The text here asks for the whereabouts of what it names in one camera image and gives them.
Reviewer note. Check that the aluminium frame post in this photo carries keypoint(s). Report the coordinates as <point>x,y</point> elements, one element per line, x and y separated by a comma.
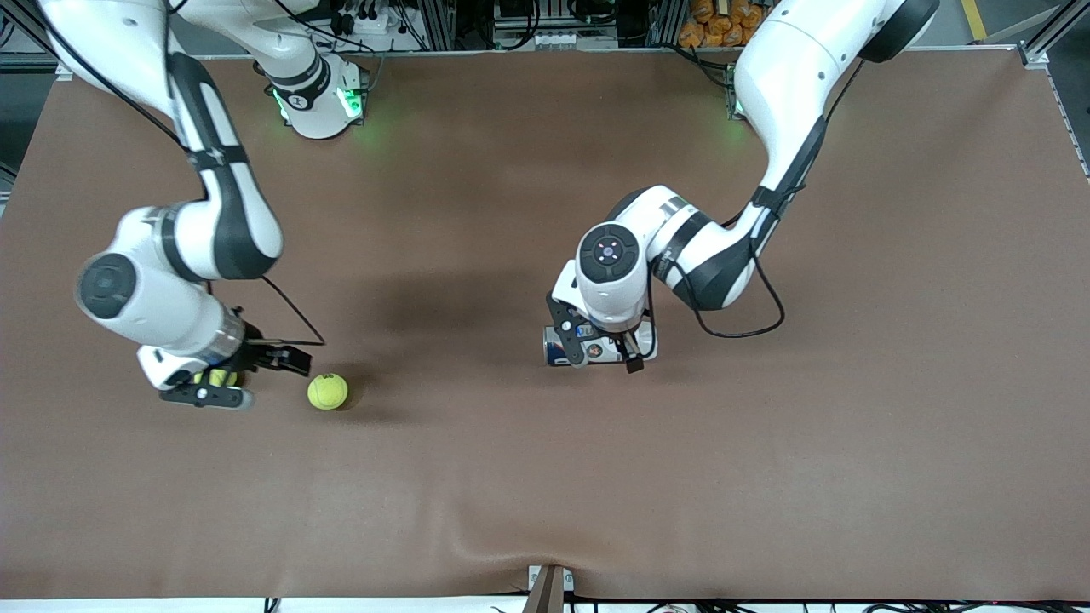
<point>438,25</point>
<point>664,21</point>

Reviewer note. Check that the white terminal block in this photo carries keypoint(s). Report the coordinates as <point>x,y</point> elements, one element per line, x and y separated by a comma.
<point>558,39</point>

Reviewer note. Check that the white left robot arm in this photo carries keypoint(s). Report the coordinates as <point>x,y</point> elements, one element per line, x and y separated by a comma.
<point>792,77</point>

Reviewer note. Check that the yellow-green tennis ball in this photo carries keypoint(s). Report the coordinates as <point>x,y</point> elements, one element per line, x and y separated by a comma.
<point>217,377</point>
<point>328,392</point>

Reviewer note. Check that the silver blue tennis ball can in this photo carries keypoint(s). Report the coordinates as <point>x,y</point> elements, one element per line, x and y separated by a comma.
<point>606,352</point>

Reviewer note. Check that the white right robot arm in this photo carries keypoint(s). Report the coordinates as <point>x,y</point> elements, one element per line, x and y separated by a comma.
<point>145,298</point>

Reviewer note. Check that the metal table clamp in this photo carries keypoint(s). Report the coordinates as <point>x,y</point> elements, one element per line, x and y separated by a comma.
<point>549,592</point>

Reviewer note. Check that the brown table mat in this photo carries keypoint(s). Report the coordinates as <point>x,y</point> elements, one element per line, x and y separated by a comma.
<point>545,477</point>

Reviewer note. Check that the white power strip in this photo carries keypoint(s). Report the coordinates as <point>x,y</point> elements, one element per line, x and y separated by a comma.
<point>379,25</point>

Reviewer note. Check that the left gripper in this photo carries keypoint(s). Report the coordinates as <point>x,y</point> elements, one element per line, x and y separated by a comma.
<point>634,363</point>

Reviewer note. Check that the aluminium frame profile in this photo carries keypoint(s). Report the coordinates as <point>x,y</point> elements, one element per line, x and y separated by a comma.
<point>1056,27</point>

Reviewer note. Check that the pile of orange objects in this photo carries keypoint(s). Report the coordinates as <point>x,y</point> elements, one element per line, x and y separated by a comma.
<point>711,21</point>

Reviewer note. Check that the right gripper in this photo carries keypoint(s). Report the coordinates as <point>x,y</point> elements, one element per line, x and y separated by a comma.
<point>253,354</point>

